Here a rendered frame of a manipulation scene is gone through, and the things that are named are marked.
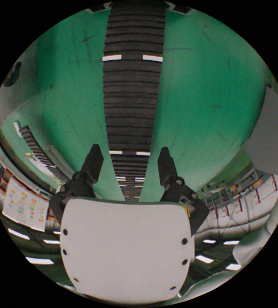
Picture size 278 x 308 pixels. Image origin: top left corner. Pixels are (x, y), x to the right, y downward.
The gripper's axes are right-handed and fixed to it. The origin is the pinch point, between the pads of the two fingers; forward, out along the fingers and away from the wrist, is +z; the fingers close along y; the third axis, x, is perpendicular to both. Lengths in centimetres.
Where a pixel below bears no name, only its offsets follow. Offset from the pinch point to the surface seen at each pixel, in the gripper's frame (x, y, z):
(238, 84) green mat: 12.2, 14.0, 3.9
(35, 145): 1.6, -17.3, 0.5
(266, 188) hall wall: -174, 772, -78
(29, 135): 3.9, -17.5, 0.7
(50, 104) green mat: 6.7, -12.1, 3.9
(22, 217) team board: -144, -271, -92
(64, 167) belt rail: -8.5, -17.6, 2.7
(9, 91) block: 12.2, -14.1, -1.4
